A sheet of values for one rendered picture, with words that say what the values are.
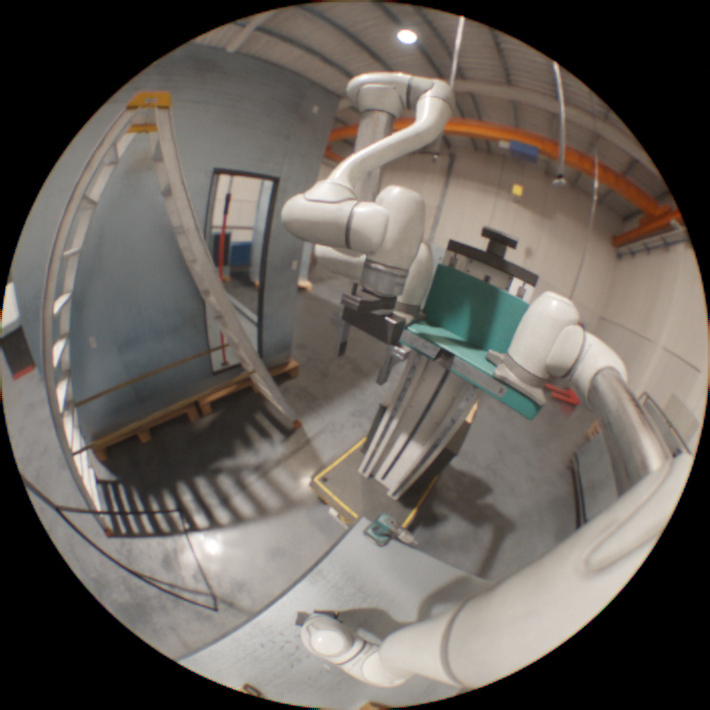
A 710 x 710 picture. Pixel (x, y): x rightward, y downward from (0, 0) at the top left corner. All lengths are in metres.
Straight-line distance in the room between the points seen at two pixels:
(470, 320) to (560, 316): 0.32
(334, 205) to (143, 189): 1.50
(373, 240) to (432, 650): 0.50
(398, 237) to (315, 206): 0.16
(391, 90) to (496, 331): 0.82
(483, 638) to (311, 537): 1.61
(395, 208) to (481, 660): 0.50
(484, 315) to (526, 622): 0.74
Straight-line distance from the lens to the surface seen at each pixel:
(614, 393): 0.51
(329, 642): 0.56
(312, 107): 2.39
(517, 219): 11.20
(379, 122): 0.75
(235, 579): 1.74
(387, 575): 1.10
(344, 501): 1.48
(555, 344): 0.62
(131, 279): 1.77
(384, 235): 0.39
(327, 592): 1.05
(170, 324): 1.88
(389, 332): 0.42
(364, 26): 8.04
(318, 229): 0.43
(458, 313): 0.78
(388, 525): 0.89
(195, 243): 1.09
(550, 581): 0.15
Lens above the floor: 1.69
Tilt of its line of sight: 30 degrees down
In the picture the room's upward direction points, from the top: 14 degrees clockwise
